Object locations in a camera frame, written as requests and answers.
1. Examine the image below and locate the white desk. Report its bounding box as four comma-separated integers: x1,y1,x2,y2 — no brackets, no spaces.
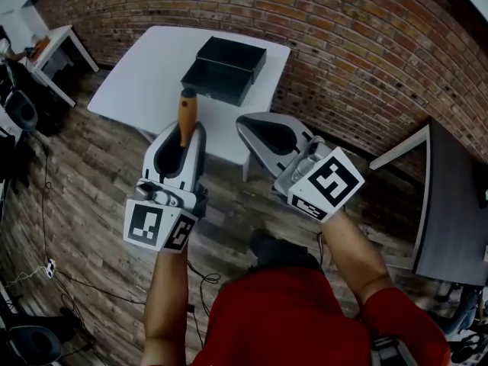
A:
22,24,100,108

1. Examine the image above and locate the black office chair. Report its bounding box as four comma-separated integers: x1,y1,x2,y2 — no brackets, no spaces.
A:
7,324,64,366
5,89,40,132

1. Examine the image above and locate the black floor cable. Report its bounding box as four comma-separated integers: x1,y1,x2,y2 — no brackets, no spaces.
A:
37,135,148,307

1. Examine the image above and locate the person's right forearm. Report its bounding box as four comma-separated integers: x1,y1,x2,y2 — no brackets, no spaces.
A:
322,207,393,308

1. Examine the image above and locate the person's left forearm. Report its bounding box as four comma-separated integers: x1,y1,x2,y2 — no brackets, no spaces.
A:
140,248,191,366

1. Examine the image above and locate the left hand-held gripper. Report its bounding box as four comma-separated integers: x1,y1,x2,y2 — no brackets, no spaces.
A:
123,122,210,254

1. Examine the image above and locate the grey desk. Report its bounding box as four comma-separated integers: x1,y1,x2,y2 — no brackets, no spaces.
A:
368,115,488,286

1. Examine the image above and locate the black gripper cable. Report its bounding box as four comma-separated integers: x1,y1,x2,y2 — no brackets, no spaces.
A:
185,256,222,316
315,231,326,272

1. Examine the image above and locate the wooden handled tool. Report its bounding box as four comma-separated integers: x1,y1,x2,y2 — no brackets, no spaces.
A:
177,88,200,149

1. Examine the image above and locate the black box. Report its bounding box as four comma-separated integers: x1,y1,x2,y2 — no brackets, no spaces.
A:
180,35,268,108

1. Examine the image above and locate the orange desk item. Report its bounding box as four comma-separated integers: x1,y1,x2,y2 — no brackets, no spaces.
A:
33,36,50,59

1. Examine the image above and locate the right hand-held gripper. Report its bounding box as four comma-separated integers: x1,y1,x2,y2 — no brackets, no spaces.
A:
235,111,366,224

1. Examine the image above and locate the person's red shirt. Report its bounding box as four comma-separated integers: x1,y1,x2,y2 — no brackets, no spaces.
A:
190,267,453,366

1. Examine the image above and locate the white table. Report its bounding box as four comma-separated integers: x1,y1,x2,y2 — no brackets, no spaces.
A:
86,24,293,182

